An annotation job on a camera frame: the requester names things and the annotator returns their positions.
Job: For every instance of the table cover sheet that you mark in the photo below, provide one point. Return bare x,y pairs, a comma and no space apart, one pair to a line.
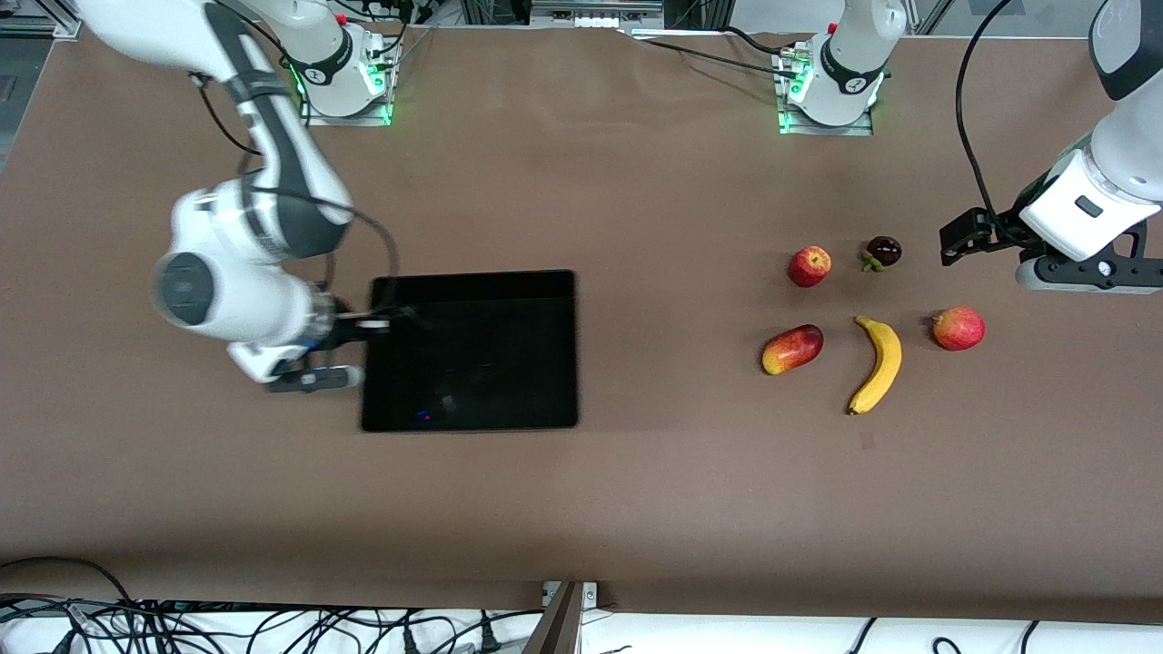
636,509

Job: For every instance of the red yellow mango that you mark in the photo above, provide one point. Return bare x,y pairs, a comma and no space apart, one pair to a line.
792,350

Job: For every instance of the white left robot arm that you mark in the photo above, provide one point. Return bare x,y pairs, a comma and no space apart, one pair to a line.
1122,154

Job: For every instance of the small metal bracket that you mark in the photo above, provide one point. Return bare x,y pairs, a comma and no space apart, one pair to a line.
591,595

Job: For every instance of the aluminium frame profile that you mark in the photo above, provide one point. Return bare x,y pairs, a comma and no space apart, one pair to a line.
700,11

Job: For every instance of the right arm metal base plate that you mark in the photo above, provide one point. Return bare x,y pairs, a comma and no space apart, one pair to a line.
363,113

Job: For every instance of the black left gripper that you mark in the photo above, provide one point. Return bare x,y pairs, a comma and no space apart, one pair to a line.
998,228

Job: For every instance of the yellow banana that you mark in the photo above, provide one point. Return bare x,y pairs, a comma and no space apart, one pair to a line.
883,359

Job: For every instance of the white power strip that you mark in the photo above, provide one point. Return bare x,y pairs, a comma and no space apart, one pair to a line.
595,14

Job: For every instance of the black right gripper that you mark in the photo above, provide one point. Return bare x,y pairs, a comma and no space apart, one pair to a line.
340,330

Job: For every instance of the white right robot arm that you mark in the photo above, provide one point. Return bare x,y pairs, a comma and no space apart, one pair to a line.
227,300

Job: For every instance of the black plastic box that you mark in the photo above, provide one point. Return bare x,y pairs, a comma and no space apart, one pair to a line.
482,363

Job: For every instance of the dark metal beam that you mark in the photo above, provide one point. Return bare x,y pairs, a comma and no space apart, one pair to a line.
556,627

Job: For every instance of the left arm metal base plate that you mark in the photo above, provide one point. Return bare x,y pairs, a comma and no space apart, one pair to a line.
859,130

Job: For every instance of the red striped apple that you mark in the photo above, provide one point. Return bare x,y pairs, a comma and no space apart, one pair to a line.
809,266

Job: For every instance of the dark purple mangosteen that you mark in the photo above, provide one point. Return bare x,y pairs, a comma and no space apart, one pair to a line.
884,250

